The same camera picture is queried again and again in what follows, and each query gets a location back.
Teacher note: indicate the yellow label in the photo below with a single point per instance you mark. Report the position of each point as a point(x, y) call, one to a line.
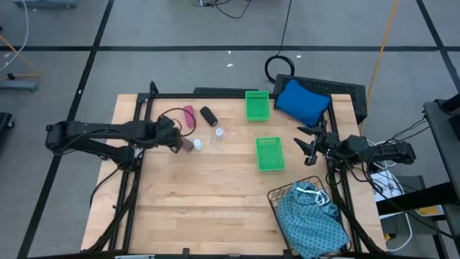
point(429, 211)

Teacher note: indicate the small clear cup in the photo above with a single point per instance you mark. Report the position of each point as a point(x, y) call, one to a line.
point(219, 133)

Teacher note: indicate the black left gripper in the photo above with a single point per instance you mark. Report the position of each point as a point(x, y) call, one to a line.
point(167, 131)

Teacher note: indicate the black side frame beam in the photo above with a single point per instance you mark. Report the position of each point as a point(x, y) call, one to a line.
point(413, 198)

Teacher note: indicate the grey floor bar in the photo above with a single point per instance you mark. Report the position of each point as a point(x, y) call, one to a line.
point(18, 85)
point(46, 3)

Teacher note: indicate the white printed paper sheet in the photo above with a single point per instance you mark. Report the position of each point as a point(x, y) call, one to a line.
point(386, 187)

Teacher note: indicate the grey black side cart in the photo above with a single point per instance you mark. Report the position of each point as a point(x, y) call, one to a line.
point(442, 136)

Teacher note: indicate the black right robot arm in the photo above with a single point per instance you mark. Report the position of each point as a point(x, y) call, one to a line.
point(363, 147)

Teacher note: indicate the pink rectangular block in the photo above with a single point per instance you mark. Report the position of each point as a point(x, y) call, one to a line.
point(189, 116)

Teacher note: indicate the teal patterned cloth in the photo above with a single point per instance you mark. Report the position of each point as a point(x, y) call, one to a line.
point(309, 223)

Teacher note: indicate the black keyboard tray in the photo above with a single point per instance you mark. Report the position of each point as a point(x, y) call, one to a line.
point(341, 88)

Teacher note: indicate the green plastic slotted basket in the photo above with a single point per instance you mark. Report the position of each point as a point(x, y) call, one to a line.
point(257, 108)
point(269, 154)

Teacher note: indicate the black floor object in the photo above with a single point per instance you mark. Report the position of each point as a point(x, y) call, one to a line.
point(4, 122)

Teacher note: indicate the blue cushion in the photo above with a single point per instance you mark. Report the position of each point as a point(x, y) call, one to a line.
point(302, 102)

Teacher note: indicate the white pill bottle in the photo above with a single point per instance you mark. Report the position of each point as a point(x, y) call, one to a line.
point(197, 144)

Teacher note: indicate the black aluminium table frame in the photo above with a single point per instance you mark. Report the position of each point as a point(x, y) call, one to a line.
point(215, 96)

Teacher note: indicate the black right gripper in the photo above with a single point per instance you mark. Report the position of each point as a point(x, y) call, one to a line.
point(327, 144)

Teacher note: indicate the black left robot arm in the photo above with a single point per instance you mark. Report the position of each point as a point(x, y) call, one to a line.
point(90, 131)

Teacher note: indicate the black bandage roll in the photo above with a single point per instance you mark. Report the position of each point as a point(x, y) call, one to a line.
point(208, 116)

